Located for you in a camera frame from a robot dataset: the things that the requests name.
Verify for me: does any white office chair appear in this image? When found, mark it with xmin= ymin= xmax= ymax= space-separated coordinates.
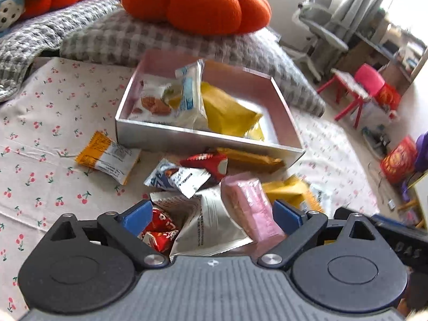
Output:
xmin=291 ymin=0 xmax=350 ymax=81

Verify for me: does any cherry print sheet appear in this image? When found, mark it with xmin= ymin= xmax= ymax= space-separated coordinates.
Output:
xmin=0 ymin=57 xmax=382 ymax=321

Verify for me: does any orange pumpkin cushion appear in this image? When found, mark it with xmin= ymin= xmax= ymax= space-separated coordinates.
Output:
xmin=119 ymin=0 xmax=272 ymax=36

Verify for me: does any white cookie snack packet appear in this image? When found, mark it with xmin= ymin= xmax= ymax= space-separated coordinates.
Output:
xmin=129 ymin=80 xmax=183 ymax=121

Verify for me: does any red and white snack packet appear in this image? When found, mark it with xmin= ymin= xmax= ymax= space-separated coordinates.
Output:
xmin=179 ymin=152 xmax=229 ymax=183

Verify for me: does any pink snack packet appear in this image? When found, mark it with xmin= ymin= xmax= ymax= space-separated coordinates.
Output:
xmin=221 ymin=173 xmax=288 ymax=248

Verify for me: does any silver cardboard box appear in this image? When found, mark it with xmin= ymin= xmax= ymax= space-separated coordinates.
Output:
xmin=114 ymin=49 xmax=305 ymax=171

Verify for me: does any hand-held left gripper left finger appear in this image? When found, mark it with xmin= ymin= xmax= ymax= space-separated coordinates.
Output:
xmin=43 ymin=200 xmax=169 ymax=270

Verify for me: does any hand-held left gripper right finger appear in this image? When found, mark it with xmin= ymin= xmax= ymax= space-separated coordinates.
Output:
xmin=256 ymin=200 xmax=385 ymax=271

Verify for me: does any small red candy packet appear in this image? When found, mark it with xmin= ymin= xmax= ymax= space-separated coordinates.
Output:
xmin=140 ymin=230 xmax=175 ymax=253
xmin=152 ymin=207 xmax=181 ymax=232

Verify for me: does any golden snack bar packet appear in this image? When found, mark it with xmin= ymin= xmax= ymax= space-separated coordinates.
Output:
xmin=216 ymin=147 xmax=285 ymax=174

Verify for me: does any pink child's chair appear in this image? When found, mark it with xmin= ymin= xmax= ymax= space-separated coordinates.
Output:
xmin=354 ymin=63 xmax=386 ymax=99

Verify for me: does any yellow packet with white label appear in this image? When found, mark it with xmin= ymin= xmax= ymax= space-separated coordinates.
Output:
xmin=261 ymin=175 xmax=331 ymax=215

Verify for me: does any blue monkey plush toy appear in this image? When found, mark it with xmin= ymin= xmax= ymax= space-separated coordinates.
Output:
xmin=0 ymin=0 xmax=25 ymax=36

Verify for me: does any orange and white snack packet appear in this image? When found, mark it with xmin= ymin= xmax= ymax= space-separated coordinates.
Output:
xmin=75 ymin=131 xmax=142 ymax=186

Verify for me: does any silver white snack packet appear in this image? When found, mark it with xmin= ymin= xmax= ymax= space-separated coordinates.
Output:
xmin=150 ymin=185 xmax=255 ymax=258

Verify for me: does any grey checked blanket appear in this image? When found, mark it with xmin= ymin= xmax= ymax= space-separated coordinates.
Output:
xmin=0 ymin=0 xmax=121 ymax=102

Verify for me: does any yellow snack packet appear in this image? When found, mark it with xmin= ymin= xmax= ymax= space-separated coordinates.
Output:
xmin=200 ymin=82 xmax=265 ymax=141

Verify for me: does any white packet with blue label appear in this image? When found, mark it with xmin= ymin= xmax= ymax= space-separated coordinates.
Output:
xmin=175 ymin=59 xmax=208 ymax=131

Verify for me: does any blue and white snack packet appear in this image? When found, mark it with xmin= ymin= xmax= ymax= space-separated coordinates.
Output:
xmin=144 ymin=158 xmax=212 ymax=198

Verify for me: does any purple object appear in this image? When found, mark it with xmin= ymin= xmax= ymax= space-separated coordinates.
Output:
xmin=415 ymin=133 xmax=428 ymax=171

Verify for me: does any small red gift box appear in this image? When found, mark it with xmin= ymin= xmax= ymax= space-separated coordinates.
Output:
xmin=374 ymin=83 xmax=402 ymax=111

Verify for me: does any red child's table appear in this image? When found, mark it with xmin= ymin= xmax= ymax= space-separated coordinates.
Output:
xmin=316 ymin=68 xmax=372 ymax=129

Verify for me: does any grey checked pillow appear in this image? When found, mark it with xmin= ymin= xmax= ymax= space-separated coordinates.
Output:
xmin=59 ymin=8 xmax=326 ymax=117

